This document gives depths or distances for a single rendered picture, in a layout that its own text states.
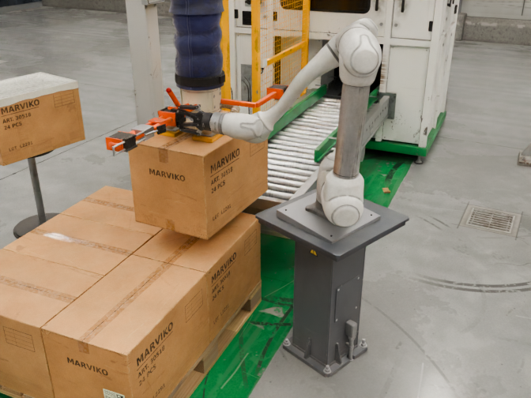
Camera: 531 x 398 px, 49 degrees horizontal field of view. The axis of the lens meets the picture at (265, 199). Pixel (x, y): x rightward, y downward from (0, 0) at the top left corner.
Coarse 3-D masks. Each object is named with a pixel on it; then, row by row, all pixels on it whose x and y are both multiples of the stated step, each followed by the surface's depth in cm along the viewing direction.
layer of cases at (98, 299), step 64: (128, 192) 336; (0, 256) 272; (64, 256) 272; (128, 256) 272; (192, 256) 272; (256, 256) 314; (0, 320) 233; (64, 320) 229; (128, 320) 229; (192, 320) 255; (0, 384) 252; (64, 384) 233; (128, 384) 216
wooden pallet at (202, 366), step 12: (252, 300) 319; (240, 312) 319; (252, 312) 322; (228, 324) 294; (240, 324) 310; (216, 336) 282; (228, 336) 301; (216, 348) 284; (204, 360) 273; (216, 360) 286; (192, 372) 277; (204, 372) 276; (180, 384) 254; (192, 384) 270; (12, 396) 252; (24, 396) 248; (168, 396) 246; (180, 396) 263
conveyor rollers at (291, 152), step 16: (304, 112) 475; (320, 112) 478; (336, 112) 474; (368, 112) 474; (288, 128) 438; (304, 128) 440; (320, 128) 438; (272, 144) 407; (288, 144) 410; (304, 144) 407; (272, 160) 380; (288, 160) 384; (304, 160) 380; (320, 160) 384; (272, 176) 362; (288, 176) 358; (304, 176) 355; (272, 192) 335; (288, 192) 340
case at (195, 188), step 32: (160, 160) 255; (192, 160) 247; (224, 160) 260; (256, 160) 289; (160, 192) 262; (192, 192) 253; (224, 192) 266; (256, 192) 296; (160, 224) 270; (192, 224) 261; (224, 224) 272
